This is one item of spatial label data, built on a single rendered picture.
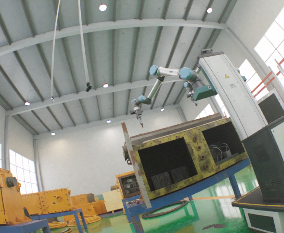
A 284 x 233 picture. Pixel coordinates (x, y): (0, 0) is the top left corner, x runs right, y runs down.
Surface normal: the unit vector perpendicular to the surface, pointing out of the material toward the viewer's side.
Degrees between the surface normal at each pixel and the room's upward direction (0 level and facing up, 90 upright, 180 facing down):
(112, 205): 90
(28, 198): 90
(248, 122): 90
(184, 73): 95
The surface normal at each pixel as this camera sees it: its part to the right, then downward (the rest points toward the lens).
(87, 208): 0.16, -0.45
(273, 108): -0.82, 0.03
